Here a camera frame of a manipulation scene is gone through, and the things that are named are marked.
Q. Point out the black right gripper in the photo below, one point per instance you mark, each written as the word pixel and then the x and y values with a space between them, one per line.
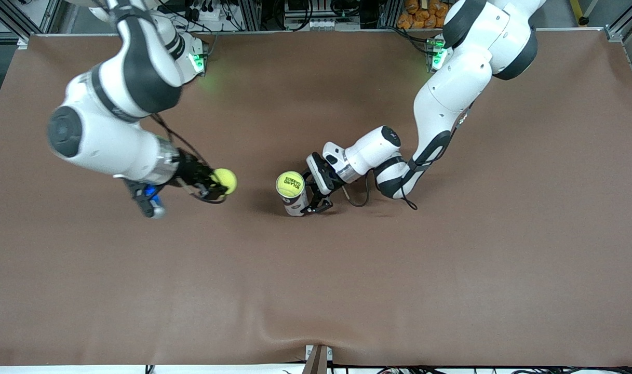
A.
pixel 190 171

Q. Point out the white blue tennis ball can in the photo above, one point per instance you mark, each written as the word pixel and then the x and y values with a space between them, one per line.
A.
pixel 296 205

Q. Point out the brown table mat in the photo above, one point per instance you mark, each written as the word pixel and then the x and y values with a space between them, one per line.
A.
pixel 316 285

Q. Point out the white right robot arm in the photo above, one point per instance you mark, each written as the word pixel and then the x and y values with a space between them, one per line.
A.
pixel 103 140

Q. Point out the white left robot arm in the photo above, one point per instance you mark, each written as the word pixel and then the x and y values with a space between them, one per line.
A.
pixel 451 88

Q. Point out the yellow tennis ball black print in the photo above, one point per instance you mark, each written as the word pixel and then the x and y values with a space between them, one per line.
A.
pixel 290 184

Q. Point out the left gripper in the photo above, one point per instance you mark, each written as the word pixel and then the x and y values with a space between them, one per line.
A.
pixel 320 198

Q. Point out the orange bagged items pile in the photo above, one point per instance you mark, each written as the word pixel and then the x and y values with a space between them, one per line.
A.
pixel 419 15

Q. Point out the white terminal block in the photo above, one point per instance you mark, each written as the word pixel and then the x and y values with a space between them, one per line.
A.
pixel 326 23

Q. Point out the white power strip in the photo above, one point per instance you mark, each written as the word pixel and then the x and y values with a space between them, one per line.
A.
pixel 212 14

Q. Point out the aluminium frame post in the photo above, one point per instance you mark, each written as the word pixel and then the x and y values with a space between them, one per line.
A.
pixel 48 15
pixel 627 21
pixel 387 14
pixel 251 15

